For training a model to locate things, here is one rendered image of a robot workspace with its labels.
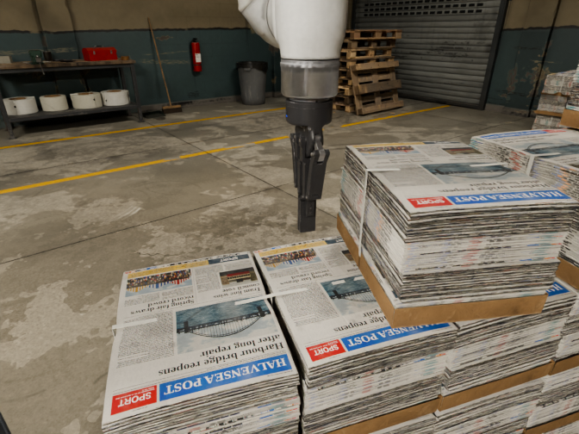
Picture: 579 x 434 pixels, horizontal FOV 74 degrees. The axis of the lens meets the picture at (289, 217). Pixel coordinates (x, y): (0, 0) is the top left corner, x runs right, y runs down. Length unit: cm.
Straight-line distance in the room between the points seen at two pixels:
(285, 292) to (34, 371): 146
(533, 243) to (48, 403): 172
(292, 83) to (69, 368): 165
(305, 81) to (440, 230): 30
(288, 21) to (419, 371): 63
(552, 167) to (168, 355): 81
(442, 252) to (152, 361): 49
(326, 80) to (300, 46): 6
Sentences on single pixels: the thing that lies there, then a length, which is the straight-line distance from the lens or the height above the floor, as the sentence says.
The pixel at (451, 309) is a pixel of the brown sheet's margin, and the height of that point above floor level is 87.
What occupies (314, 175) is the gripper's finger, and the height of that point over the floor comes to 109.
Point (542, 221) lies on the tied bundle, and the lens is 73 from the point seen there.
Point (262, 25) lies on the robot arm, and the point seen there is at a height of 131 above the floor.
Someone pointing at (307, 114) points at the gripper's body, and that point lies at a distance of 60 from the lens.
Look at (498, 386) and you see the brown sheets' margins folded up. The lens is 98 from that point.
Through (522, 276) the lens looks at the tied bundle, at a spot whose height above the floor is 92.
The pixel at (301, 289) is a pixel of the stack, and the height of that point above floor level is 83.
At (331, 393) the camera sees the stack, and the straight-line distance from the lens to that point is 72.
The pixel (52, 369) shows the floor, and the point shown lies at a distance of 202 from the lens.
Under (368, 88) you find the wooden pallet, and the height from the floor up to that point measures 42.
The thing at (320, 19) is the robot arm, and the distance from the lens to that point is 58.
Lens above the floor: 130
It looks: 26 degrees down
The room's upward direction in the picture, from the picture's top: straight up
